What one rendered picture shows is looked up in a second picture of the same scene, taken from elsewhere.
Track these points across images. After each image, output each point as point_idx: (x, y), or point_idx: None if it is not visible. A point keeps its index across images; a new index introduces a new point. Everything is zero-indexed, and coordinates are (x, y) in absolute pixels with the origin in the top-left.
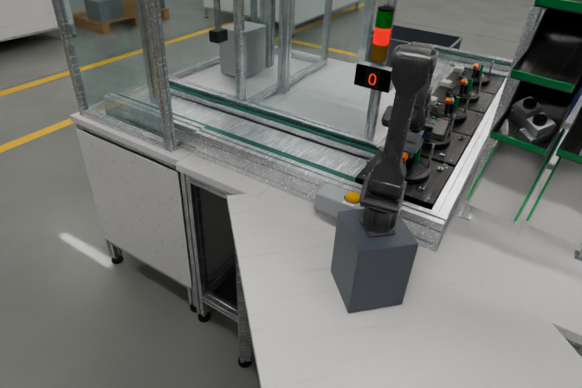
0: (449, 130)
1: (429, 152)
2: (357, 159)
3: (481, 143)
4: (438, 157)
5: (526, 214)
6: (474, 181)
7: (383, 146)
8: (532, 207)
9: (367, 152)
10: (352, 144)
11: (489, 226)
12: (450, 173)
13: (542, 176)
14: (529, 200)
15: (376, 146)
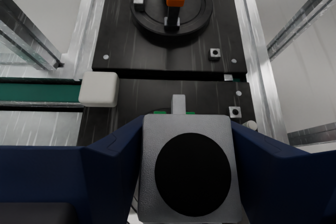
0: None
1: (186, 56)
2: (52, 123)
3: None
4: (209, 62)
5: (328, 89)
6: (331, 141)
7: (85, 101)
8: (326, 69)
9: (64, 103)
10: (18, 94)
11: (308, 150)
12: (253, 109)
13: None
14: (317, 56)
15: (74, 80)
